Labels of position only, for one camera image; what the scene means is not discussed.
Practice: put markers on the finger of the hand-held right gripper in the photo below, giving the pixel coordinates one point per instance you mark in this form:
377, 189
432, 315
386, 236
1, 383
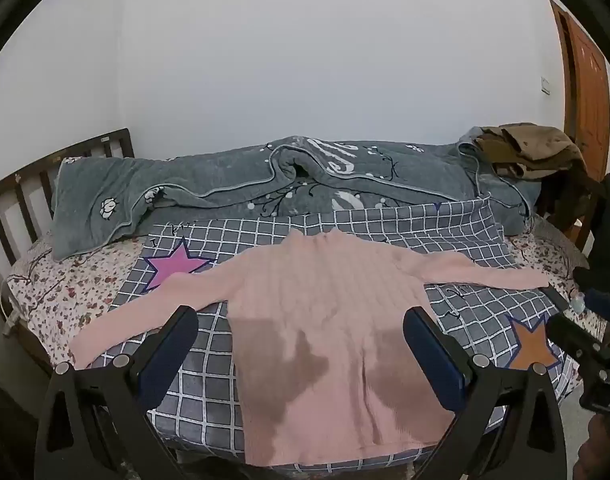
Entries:
602, 300
570, 332

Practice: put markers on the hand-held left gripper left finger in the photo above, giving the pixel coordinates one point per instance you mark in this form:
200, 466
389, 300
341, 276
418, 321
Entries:
169, 355

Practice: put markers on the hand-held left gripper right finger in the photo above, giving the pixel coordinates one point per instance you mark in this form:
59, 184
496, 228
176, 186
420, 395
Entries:
435, 360

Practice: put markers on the pink knit sweater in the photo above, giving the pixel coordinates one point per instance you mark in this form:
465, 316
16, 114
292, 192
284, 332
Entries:
325, 310

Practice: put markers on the brown clothes pile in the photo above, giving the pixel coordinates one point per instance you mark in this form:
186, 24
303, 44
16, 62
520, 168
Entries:
530, 152

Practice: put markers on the person's right hand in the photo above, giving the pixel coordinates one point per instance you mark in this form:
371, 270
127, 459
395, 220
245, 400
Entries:
607, 447

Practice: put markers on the small white bottle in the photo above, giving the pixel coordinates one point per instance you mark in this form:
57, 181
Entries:
577, 304

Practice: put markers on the black phone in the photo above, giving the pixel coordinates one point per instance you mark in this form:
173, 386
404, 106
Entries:
556, 298

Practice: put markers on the grey checked star blanket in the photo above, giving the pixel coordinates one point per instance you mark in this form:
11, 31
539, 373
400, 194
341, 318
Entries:
210, 360

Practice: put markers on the floral bed sheet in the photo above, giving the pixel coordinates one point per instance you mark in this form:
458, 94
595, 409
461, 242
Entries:
60, 290

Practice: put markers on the grey-green flower print quilt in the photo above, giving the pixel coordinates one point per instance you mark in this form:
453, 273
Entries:
210, 180

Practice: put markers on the brown wooden door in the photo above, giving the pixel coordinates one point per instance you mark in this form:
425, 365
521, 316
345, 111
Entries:
587, 85

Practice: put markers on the dark wooden headboard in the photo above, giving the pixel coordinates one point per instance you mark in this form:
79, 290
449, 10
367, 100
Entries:
15, 195

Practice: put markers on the white wall switch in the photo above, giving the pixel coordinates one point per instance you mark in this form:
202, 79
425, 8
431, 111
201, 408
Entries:
546, 85

